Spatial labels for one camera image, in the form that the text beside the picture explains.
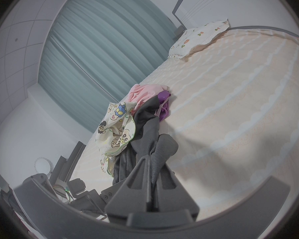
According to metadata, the white printed pillow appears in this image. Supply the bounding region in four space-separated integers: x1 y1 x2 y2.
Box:
168 20 230 59

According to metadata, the round white mirror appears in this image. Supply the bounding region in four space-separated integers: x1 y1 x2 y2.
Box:
34 158 52 176

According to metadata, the pink garment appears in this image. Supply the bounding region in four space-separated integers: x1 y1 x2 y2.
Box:
128 84 168 110

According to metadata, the purple garment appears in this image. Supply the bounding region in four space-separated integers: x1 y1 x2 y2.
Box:
157 91 172 122

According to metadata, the blue-green curtain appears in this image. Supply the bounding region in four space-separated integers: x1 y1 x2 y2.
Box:
37 38 124 134
51 0 181 101

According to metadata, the grey bedside table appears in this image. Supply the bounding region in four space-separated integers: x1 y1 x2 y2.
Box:
174 25 188 41

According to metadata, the bed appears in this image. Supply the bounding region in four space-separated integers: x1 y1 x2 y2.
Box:
65 0 299 223

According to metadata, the white printed pyjama top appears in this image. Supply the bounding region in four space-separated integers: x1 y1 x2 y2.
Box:
95 102 136 177

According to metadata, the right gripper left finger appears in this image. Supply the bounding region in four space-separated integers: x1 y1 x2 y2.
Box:
100 157 150 218

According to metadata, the black T-shirt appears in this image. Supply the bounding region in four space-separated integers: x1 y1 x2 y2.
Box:
112 96 179 186

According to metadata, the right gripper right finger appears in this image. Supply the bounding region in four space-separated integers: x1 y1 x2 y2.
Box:
154 163 199 215

